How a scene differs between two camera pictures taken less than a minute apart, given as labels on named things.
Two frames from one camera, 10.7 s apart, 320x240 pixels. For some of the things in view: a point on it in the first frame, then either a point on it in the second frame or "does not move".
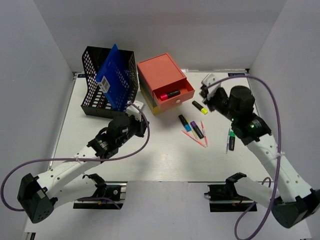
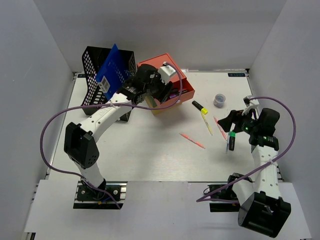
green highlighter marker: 232,140 does not move
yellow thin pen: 193,131 to 207,125
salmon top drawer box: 161,75 does not move
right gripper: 218,92 to 226,123
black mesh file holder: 95,102 does not move
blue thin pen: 227,144 does not move
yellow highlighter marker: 204,110 does not move
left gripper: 142,126 to 162,95
